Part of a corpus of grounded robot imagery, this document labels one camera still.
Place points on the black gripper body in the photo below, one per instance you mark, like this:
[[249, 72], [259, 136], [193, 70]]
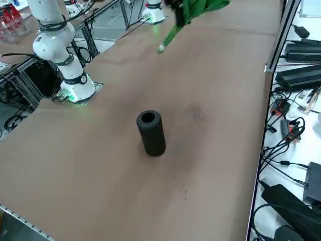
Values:
[[173, 3]]

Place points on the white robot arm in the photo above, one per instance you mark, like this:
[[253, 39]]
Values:
[[154, 12], [52, 42]]

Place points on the black ribbed cylinder vase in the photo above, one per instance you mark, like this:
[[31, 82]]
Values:
[[153, 140]]

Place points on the small black power adapter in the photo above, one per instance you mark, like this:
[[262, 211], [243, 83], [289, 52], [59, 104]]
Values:
[[302, 31]]

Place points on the long black power adapter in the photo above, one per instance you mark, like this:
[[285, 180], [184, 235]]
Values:
[[303, 54], [298, 77]]

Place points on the orange and black device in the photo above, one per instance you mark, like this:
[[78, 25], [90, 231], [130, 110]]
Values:
[[279, 108]]

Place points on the clear acrylic box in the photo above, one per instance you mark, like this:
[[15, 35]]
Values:
[[12, 25]]

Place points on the black electronics box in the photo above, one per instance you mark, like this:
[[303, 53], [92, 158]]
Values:
[[313, 180]]

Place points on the large black power adapter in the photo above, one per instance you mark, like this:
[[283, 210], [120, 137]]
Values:
[[288, 206]]

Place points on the aluminium profile post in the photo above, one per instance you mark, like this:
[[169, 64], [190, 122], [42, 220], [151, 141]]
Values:
[[280, 40]]

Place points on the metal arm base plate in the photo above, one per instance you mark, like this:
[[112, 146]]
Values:
[[98, 86]]

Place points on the aluminium table edge rail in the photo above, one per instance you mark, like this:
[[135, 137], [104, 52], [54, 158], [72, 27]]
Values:
[[22, 221]]

